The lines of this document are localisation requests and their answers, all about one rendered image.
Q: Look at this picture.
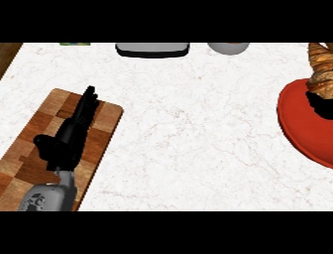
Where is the checkered wooden cutting board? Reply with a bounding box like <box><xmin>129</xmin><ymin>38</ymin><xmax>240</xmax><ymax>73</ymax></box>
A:
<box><xmin>0</xmin><ymin>87</ymin><xmax>124</xmax><ymax>212</ymax></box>

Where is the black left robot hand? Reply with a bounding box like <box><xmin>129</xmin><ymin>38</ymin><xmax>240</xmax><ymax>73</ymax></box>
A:
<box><xmin>31</xmin><ymin>85</ymin><xmax>101</xmax><ymax>173</ymax></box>

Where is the red bowl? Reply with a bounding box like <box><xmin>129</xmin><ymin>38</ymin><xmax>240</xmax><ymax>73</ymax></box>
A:
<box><xmin>275</xmin><ymin>77</ymin><xmax>333</xmax><ymax>174</ymax></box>

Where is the grey and black appliance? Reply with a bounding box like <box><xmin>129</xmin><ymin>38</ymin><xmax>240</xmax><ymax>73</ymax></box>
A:
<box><xmin>113</xmin><ymin>42</ymin><xmax>192</xmax><ymax>60</ymax></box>

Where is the golden brown croissant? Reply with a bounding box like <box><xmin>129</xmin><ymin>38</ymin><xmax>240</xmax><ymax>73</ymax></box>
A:
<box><xmin>303</xmin><ymin>42</ymin><xmax>333</xmax><ymax>100</ymax></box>

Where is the grey round container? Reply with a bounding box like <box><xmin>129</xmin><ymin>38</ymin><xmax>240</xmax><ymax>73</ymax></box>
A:
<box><xmin>206</xmin><ymin>42</ymin><xmax>250</xmax><ymax>57</ymax></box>

